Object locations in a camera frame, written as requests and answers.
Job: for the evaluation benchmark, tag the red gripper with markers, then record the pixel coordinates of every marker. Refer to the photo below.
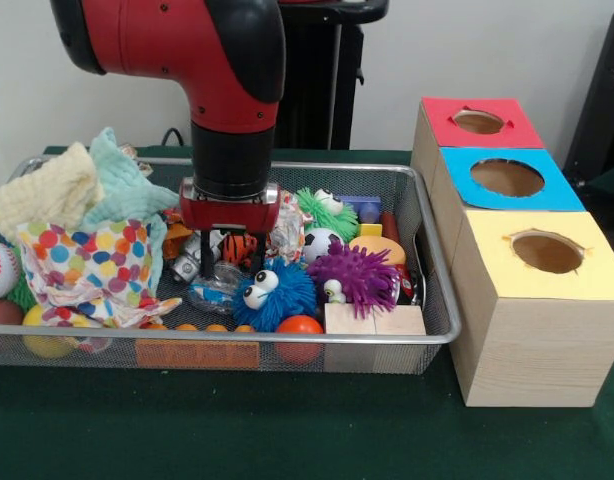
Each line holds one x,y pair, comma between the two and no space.
227,216

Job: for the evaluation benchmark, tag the clear bottle blue print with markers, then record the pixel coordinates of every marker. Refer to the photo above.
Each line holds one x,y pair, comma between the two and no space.
217,295

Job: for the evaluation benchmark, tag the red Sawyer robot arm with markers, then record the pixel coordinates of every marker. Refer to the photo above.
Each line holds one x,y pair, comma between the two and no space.
187,50

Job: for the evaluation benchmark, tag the shallow mesh bin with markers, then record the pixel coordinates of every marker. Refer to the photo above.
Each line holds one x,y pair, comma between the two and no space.
287,352

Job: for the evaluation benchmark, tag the wooden box with three holes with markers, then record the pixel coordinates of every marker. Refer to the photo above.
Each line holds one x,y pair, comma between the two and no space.
537,350

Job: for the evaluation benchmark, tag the blue spiky ball with eyes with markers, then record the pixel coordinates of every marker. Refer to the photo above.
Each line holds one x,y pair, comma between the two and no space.
282,300

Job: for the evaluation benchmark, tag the small soccer ball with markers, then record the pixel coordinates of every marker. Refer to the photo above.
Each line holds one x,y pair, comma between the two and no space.
323,244

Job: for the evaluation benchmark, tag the smooth orange ball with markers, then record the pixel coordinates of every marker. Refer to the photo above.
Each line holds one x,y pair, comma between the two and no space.
299,326

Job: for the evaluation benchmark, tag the green spiky ball with eyes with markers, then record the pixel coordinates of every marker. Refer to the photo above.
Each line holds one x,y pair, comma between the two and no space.
332,212

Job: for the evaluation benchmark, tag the mint green cloth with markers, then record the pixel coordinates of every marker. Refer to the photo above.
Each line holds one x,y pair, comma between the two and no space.
127,190

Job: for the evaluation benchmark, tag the purple spiky ball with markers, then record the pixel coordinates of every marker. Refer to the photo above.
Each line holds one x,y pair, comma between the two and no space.
359,275

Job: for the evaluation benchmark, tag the colourful dotted cloth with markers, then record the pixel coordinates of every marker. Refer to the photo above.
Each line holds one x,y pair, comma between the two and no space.
92,270

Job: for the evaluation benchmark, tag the dark green table cloth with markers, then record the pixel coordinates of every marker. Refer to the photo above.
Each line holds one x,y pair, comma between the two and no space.
237,430

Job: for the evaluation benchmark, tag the green covered side table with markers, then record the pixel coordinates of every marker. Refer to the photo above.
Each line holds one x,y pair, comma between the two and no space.
612,182

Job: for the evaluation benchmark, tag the black upright stand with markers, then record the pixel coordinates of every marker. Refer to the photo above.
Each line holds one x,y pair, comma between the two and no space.
602,100

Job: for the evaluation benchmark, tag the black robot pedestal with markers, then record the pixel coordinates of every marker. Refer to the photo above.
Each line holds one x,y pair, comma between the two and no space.
327,100

